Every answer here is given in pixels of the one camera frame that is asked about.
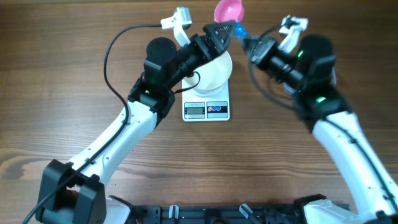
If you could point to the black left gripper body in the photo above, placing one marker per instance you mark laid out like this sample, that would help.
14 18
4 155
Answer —
191 57

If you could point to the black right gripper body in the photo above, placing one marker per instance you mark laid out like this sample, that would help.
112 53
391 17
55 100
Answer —
264 54

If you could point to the pink scoop with blue handle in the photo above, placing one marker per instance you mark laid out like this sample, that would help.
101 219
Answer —
231 10

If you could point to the white bowl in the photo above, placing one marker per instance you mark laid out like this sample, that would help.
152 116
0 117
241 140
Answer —
210 78

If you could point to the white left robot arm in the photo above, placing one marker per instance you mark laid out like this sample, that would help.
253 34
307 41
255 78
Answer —
74 192

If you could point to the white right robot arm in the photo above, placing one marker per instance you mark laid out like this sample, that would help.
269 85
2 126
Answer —
331 120

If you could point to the white digital kitchen scale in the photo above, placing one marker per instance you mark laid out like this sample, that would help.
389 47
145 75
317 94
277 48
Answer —
206 105

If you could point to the clear plastic container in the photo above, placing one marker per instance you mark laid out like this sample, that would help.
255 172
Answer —
288 89

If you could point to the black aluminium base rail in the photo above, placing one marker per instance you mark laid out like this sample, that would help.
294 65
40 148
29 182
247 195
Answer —
269 214

